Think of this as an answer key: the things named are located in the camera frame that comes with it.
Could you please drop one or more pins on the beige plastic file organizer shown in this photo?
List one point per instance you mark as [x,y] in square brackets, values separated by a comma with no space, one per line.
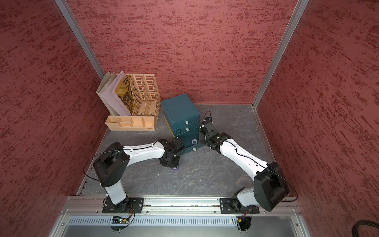
[137,99]

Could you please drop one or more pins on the yellow illustrated book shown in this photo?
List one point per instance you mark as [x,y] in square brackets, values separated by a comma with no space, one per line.
[124,92]

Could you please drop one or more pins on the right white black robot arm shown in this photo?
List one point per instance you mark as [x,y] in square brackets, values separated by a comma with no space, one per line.
[270,186]

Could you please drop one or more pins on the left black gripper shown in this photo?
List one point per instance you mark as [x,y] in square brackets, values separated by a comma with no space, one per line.
[177,160]

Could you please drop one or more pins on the white perforated cable duct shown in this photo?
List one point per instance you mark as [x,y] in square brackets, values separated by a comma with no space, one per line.
[177,221]

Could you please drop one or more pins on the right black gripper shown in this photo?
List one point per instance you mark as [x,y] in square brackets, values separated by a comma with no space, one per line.
[202,133]

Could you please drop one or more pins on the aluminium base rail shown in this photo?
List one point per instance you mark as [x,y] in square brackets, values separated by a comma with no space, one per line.
[170,205]

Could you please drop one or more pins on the teal three-drawer cabinet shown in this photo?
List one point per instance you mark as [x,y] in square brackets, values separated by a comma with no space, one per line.
[183,119]

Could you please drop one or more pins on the beige cardboard folder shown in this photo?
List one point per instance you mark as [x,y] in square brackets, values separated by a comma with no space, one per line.
[105,83]

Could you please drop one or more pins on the lilac folder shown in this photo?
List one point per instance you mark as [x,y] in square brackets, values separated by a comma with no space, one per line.
[111,97]

